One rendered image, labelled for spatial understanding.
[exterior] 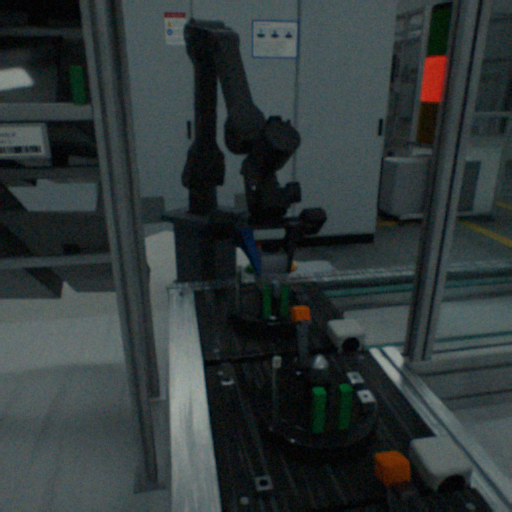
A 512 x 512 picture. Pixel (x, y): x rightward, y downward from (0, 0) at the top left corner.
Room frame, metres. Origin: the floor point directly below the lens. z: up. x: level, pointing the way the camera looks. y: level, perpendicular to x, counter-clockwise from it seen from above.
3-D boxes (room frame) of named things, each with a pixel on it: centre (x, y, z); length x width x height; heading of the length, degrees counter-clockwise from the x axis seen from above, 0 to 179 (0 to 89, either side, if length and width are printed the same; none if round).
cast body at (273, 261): (0.65, -0.02, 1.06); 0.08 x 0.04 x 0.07; 11
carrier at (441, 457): (0.41, -0.07, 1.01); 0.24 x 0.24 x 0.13; 11
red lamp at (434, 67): (0.58, -0.23, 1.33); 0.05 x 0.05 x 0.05
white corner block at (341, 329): (0.58, -0.14, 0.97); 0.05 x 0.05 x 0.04; 11
